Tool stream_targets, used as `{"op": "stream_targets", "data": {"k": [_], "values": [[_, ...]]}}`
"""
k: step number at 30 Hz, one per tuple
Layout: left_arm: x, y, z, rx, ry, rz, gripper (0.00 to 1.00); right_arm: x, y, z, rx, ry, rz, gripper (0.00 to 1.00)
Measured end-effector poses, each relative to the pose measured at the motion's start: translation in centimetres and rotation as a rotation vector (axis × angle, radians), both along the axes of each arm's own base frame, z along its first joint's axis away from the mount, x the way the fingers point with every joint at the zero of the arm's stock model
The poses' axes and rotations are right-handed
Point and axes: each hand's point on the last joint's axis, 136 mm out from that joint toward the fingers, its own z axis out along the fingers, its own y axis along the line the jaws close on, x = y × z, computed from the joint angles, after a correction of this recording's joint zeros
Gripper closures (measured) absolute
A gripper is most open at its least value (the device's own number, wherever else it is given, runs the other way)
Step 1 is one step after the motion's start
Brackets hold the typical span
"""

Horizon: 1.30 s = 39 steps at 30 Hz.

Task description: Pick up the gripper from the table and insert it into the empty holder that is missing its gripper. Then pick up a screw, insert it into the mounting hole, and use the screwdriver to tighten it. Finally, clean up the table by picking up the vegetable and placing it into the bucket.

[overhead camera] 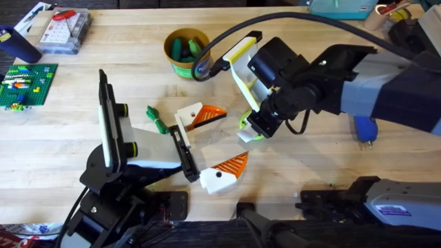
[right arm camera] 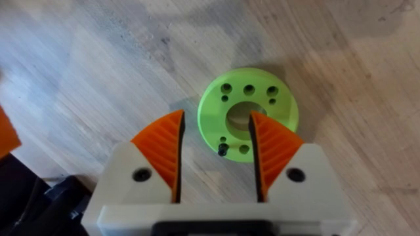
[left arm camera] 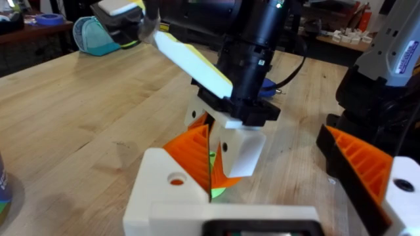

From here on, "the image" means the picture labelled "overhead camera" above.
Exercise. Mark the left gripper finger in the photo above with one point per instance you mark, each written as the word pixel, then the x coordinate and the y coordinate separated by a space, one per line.
pixel 198 115
pixel 224 180

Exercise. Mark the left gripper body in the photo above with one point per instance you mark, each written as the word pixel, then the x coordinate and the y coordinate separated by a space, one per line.
pixel 155 148

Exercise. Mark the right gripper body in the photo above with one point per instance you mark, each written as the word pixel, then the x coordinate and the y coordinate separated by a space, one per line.
pixel 293 89

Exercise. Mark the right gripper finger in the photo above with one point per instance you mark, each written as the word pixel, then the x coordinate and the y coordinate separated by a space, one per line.
pixel 247 135

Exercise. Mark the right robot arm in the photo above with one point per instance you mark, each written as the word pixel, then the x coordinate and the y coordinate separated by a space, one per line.
pixel 396 86

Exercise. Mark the left wrist upright plate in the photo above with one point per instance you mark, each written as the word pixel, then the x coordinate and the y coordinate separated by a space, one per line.
pixel 105 131

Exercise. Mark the wrist upright plate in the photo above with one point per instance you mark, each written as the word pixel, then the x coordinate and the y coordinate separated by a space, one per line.
pixel 241 65
pixel 105 131

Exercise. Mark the right wrist upright plate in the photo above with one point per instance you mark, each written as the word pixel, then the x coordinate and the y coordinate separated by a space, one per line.
pixel 241 65

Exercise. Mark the black pole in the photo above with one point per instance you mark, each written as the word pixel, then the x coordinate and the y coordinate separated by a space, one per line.
pixel 265 222

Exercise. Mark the yellow tub with green toys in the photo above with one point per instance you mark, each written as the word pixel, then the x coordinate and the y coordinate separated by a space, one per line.
pixel 186 51

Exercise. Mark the teal bag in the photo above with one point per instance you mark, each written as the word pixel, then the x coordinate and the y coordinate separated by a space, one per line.
pixel 341 8

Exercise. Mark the black device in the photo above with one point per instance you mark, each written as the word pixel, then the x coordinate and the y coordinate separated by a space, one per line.
pixel 406 34

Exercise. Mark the yellow tape roll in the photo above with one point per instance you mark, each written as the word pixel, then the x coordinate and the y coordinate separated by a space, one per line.
pixel 401 16

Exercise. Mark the green board with toy blocks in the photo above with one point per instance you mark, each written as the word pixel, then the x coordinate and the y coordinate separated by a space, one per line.
pixel 29 84

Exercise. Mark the clear plastic parts box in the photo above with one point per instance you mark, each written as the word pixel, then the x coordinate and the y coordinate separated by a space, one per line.
pixel 65 34

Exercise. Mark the red and white bag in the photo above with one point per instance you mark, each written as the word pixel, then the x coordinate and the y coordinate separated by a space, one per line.
pixel 27 236

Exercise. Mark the dark blue cylinder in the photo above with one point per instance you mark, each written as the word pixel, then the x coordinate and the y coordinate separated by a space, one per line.
pixel 19 44

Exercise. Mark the white flat box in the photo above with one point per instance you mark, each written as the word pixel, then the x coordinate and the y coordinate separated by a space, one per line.
pixel 29 19

